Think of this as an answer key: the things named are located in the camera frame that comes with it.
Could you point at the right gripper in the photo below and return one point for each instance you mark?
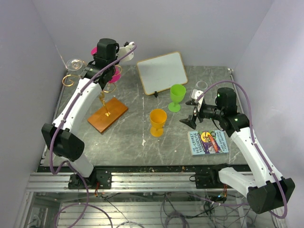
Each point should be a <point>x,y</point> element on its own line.
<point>189,121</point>

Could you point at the orange plastic wine glass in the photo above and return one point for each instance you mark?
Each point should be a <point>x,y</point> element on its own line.
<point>158,118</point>

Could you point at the pink plastic wine glass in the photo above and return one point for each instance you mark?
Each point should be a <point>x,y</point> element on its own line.
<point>118,68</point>

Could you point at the clear wine glass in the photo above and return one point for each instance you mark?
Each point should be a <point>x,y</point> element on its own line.
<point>75,64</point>
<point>201,85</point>

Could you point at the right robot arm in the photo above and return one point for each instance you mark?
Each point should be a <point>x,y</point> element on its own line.
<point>265,189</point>

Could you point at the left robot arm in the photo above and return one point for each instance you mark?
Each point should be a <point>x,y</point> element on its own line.
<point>60,136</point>

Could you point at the green plastic wine glass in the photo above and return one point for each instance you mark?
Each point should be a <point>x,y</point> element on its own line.
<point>177,94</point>

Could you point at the treehouse children's book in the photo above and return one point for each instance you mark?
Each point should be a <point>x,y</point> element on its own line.
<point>207,142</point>

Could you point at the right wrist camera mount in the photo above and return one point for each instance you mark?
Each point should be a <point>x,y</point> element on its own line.
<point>198,98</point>

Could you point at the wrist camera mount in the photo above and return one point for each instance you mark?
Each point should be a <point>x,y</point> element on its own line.
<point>126,52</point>
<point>198,98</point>

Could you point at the small whiteboard wooden frame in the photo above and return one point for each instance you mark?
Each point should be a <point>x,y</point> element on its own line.
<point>162,72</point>

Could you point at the gold wire glass rack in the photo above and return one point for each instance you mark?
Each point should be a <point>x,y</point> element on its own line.
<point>110,111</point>

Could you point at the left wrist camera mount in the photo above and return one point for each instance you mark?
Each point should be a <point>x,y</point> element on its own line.
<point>126,52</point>

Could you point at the aluminium rail frame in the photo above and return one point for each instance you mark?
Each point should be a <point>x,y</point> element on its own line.
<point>138,197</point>

